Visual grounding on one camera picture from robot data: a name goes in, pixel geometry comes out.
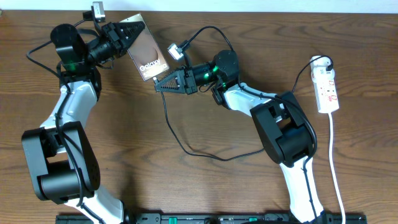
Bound white power strip socket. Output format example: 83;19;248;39
310;55;340;114

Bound black charger cable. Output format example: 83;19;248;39
152;55;334;162

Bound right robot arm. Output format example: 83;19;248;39
155;50;324;223

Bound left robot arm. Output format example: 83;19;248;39
21;22;145;223

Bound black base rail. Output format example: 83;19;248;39
55;213;368;224

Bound white power strip cord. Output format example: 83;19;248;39
327;112;346;224

